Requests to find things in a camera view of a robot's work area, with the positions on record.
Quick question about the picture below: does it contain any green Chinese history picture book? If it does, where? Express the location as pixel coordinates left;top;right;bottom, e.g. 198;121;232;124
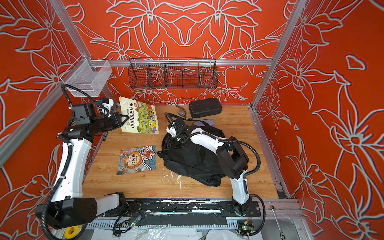
119;97;159;134

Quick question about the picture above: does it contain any black student backpack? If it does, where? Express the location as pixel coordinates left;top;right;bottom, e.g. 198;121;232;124
157;133;226;187

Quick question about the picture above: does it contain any dragon cover picture book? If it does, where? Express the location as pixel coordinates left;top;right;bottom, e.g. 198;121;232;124
117;145;156;175

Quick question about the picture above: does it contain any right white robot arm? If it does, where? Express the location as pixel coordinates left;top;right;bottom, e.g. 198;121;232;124
167;118;261;216

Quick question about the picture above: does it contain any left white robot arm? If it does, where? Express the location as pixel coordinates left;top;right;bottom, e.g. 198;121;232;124
36;84;129;240

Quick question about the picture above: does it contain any grey purple pouch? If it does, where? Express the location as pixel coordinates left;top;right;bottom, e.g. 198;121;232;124
193;119;216;127

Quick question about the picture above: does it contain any black hard zip case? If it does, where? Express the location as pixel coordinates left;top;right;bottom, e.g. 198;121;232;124
189;98;222;119

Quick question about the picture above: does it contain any green circuit board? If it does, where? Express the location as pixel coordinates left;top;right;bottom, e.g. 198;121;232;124
238;221;254;237

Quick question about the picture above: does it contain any yellow tape roll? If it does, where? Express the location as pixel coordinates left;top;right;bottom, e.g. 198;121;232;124
64;226;82;240

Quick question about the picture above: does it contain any silver wrench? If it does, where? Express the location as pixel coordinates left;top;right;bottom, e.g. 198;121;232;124
270;206;286;240

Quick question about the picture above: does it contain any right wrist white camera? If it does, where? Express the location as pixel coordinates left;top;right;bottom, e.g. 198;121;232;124
167;127;177;138

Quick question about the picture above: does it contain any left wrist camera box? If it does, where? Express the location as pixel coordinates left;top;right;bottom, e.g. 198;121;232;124
72;103;97;125

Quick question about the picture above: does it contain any white wire mesh basket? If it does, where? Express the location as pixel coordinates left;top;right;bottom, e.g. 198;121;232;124
61;60;112;98

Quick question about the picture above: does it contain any black wire wall basket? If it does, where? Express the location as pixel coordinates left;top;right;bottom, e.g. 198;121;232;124
128;58;219;90

